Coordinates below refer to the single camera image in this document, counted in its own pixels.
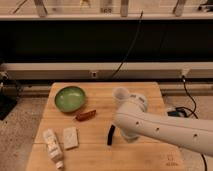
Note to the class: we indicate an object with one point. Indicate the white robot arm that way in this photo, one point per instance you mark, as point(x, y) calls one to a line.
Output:
point(133, 120)

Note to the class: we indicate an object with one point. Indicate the brown wooden piece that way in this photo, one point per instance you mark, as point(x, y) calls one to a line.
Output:
point(85, 116)

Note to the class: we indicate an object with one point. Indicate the white sponge block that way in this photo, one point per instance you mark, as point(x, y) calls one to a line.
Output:
point(70, 138)

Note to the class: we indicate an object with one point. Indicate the green ceramic bowl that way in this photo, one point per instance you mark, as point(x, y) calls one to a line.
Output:
point(70, 99)

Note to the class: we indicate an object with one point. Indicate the translucent plastic cup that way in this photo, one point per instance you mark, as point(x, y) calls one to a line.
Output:
point(120, 94)

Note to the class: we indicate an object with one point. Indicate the white lotion bottle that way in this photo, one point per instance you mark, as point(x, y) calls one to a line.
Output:
point(53, 148)

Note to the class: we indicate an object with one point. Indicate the blue connector plug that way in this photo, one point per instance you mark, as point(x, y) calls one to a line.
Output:
point(173, 114)

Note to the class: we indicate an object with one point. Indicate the black equipment on left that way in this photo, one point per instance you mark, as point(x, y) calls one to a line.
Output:
point(7, 103)

